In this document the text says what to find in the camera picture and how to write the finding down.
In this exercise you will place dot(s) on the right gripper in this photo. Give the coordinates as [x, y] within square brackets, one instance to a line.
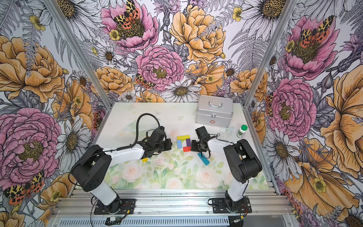
[193, 147]

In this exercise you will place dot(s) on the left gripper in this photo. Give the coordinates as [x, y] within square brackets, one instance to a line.
[168, 144]

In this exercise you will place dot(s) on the red block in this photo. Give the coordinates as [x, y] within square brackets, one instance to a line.
[187, 149]

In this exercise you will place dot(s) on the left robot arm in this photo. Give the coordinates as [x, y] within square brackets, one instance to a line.
[91, 169]

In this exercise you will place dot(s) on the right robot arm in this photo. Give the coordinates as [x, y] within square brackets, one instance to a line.
[243, 163]

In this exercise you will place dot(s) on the teal block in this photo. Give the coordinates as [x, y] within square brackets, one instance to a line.
[203, 159]

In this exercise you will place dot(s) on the clear glass bowl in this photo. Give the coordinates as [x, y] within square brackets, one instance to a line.
[145, 123]

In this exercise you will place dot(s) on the silver metal case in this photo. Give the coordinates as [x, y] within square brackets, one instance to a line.
[214, 111]

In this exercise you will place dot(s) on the white green-capped bottle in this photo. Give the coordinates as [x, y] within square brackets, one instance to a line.
[242, 131]

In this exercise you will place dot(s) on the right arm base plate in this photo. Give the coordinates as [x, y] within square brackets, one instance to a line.
[226, 205]

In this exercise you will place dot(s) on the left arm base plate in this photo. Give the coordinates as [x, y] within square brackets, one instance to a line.
[117, 207]

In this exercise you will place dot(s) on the aluminium rail frame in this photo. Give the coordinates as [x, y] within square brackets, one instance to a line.
[175, 208]

